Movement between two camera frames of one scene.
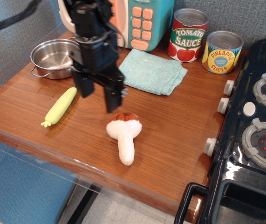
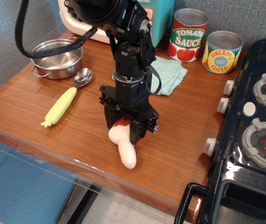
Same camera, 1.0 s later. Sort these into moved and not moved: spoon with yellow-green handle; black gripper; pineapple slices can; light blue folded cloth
Moved: black gripper
Not moved: spoon with yellow-green handle; pineapple slices can; light blue folded cloth
